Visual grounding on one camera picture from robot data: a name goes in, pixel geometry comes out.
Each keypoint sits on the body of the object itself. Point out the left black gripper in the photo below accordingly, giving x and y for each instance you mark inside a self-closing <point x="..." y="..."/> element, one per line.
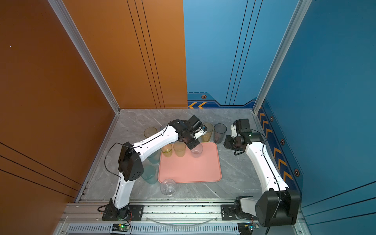
<point x="193" y="145"/>

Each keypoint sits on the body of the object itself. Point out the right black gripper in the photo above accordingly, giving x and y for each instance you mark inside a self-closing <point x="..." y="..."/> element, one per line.
<point x="227" y="144"/>

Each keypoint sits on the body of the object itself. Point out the peach short glass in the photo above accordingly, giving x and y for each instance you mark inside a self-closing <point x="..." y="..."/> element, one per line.
<point x="179" y="148"/>

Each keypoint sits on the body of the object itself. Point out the clear short glass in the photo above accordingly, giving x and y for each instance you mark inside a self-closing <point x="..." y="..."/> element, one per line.
<point x="197" y="151"/>

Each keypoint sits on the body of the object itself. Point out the clear round glass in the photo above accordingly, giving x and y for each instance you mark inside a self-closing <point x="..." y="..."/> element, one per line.
<point x="168" y="187"/>

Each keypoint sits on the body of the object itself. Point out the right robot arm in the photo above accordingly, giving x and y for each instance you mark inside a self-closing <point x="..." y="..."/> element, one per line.
<point x="278" y="204"/>

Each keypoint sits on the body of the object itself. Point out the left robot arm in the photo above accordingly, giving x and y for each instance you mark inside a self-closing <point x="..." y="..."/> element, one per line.
<point x="130" y="162"/>

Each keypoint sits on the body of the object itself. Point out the pink plastic tray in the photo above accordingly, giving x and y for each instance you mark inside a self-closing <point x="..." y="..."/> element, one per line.
<point x="188" y="169"/>

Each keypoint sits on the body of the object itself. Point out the amber tall glass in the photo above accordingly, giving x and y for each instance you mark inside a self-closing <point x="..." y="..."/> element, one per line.
<point x="207" y="136"/>

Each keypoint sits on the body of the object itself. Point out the grey smoky tall glass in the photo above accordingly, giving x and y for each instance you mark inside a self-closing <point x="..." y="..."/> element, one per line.
<point x="220" y="130"/>

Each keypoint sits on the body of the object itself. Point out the yellow tall glass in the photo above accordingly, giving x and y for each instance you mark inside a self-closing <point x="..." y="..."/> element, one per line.
<point x="150" y="131"/>

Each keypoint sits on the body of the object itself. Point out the teal glass upper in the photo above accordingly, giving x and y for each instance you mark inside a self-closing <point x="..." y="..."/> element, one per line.
<point x="155" y="157"/>

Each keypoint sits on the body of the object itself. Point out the teal glass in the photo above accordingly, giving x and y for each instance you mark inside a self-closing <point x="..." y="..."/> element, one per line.
<point x="155" y="157"/>
<point x="150" y="174"/>

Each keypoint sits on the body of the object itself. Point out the teal glass lower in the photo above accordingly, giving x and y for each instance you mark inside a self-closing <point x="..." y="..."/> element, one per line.
<point x="150" y="174"/>

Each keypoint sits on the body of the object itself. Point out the right circuit board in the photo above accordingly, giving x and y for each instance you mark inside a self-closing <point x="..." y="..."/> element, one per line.
<point x="247" y="228"/>

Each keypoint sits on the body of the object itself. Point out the circuit board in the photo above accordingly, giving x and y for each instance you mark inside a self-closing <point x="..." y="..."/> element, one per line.
<point x="247" y="228"/>
<point x="121" y="228"/>

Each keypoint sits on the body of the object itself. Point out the left circuit board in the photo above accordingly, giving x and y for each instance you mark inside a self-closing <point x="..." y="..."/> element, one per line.
<point x="121" y="228"/>

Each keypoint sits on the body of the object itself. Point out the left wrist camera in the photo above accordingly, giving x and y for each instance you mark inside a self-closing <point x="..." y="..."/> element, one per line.
<point x="201" y="130"/>

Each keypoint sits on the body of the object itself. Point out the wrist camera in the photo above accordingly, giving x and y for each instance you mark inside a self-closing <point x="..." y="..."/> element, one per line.
<point x="201" y="130"/>
<point x="239" y="127"/>

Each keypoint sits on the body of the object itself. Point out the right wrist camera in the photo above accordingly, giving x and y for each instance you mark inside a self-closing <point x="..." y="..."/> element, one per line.
<point x="239" y="127"/>

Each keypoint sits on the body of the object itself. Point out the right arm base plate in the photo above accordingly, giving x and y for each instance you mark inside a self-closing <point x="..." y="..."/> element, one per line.
<point x="228" y="212"/>

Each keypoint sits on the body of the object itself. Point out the clear tube on rail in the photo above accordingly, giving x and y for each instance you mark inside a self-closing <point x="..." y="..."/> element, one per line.
<point x="182" y="223"/>

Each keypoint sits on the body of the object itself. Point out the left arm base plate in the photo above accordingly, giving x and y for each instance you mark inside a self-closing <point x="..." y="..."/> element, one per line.
<point x="129" y="213"/>

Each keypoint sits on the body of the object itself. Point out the aluminium front rail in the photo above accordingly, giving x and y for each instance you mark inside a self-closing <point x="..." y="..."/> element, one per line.
<point x="86" y="219"/>

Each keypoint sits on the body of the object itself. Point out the right aluminium corner post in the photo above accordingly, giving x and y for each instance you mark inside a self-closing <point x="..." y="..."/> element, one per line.
<point x="289" y="35"/>

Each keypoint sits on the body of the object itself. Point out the aluminium corner post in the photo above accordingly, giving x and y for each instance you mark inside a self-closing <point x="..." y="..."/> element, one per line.
<point x="289" y="35"/>
<point x="69" y="26"/>

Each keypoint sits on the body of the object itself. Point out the left aluminium corner post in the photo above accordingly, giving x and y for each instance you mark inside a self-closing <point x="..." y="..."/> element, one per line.
<point x="69" y="26"/>

